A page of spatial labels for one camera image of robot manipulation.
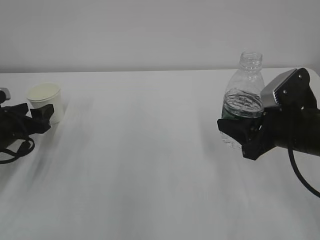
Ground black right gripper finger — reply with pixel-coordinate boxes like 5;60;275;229
217;118;265;160

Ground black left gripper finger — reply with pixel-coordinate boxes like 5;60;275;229
27;104;54;134
4;103;29;118

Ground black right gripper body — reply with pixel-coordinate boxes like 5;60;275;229
259;82;320;156

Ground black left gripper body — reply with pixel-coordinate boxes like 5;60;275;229
0;106;33;152

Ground white paper cup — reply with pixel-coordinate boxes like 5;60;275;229
26;82;64;124

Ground clear green-label water bottle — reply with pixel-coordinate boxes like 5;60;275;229
220;51;266;150

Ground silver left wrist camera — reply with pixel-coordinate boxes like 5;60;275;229
0;87;11;103

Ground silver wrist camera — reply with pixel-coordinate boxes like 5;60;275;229
0;87;11;103
260;68;310;109

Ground black left camera cable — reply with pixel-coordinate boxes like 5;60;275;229
0;117;36;165

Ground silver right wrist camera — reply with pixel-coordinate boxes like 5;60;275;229
260;68;310;109

